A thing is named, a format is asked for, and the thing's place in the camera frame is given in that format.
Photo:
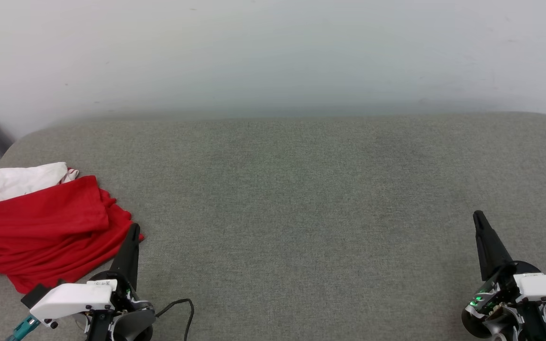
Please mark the grey fabric sofa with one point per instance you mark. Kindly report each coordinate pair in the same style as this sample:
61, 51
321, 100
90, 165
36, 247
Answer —
301, 213

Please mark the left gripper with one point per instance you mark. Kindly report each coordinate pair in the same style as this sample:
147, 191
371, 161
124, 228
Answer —
123, 298

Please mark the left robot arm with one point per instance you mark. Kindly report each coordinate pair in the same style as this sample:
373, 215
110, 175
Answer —
133, 327

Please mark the red and white basketball jersey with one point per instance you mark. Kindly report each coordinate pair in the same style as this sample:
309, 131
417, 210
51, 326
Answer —
45, 227

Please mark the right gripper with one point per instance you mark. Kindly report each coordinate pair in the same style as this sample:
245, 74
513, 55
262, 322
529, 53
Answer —
500, 293

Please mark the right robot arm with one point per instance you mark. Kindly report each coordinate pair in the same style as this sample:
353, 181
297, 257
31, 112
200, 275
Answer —
477, 326

